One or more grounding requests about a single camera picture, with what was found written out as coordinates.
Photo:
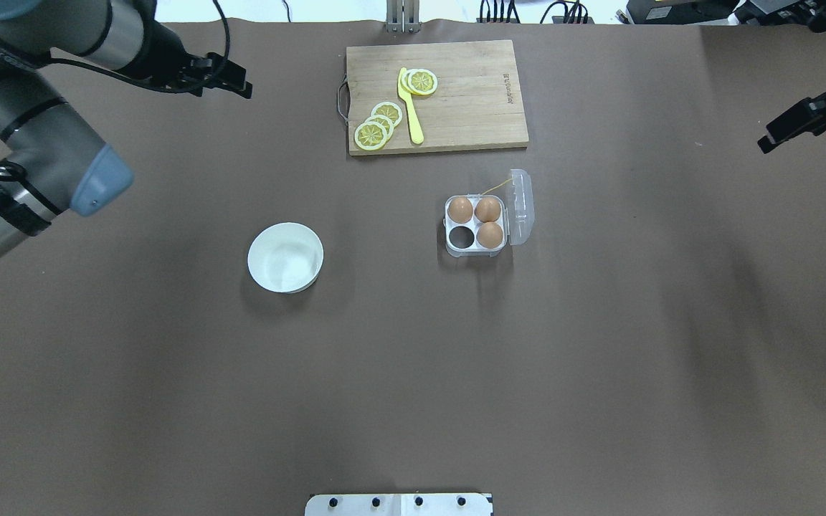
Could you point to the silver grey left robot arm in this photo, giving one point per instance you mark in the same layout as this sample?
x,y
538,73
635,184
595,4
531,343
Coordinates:
x,y
57,161

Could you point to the clear plastic egg box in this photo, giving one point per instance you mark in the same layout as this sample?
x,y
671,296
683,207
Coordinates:
x,y
517,219

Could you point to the lemon slice by knife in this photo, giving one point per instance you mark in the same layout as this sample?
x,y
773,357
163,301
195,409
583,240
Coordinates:
x,y
420,82

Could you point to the bamboo cutting board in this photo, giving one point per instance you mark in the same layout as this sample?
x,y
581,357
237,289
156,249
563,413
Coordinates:
x,y
477,104

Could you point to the yellow plastic knife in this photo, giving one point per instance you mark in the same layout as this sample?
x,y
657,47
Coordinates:
x,y
416,134

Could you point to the black equipment at table edge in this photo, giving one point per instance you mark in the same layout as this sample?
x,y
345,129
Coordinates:
x,y
757,13

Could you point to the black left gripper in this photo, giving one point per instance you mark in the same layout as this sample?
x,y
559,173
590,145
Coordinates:
x,y
160,56

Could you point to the brown egg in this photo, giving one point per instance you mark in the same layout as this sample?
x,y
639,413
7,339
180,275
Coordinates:
x,y
460,209
491,235
488,209

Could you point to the middle lemon slice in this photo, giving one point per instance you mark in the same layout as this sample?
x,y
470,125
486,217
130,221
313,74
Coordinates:
x,y
385,122

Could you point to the white metal base plate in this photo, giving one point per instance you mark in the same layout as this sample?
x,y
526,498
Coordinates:
x,y
429,503

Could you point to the upper left lemon slice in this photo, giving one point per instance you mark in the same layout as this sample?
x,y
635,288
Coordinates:
x,y
389,110

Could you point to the white bowl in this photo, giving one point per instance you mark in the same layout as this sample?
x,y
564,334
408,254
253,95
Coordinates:
x,y
285,258

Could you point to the grey metal bracket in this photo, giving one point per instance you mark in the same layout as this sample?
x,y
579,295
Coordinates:
x,y
403,17

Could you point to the lower left lemon slice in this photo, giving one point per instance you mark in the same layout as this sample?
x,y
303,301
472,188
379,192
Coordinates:
x,y
371,136

